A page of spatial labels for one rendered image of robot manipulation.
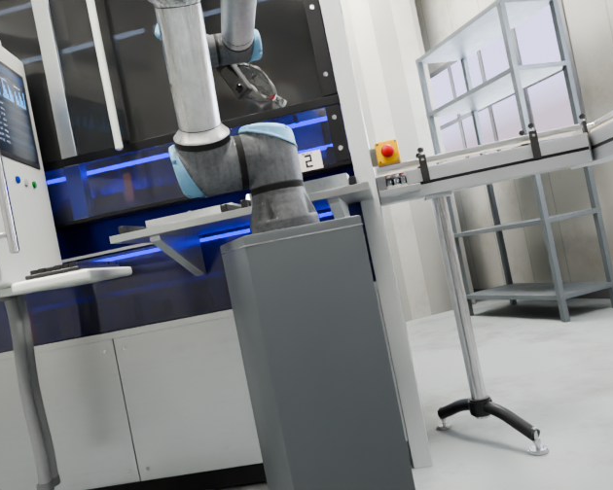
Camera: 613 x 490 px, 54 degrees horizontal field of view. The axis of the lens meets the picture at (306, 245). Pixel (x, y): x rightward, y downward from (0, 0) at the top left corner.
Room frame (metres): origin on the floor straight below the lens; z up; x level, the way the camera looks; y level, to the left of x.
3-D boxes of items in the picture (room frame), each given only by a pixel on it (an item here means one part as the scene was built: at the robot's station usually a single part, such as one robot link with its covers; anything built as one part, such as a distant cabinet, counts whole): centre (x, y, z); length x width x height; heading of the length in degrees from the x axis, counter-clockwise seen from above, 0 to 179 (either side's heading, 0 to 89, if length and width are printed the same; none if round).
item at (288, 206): (1.30, 0.04, 0.84); 0.15 x 0.15 x 0.10
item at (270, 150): (1.30, 0.04, 0.96); 0.13 x 0.12 x 0.14; 99
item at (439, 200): (2.04, -0.47, 0.46); 0.09 x 0.09 x 0.77; 82
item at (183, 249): (1.81, 0.38, 0.79); 0.34 x 0.03 x 0.13; 172
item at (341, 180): (1.72, -0.03, 0.90); 0.34 x 0.26 x 0.04; 172
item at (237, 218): (1.79, 0.13, 0.87); 0.70 x 0.48 x 0.02; 82
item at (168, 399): (2.53, 0.70, 0.44); 2.06 x 1.00 x 0.88; 82
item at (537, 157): (2.02, -0.61, 0.92); 0.69 x 0.15 x 0.16; 82
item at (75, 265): (1.74, 0.66, 0.82); 0.40 x 0.14 x 0.02; 3
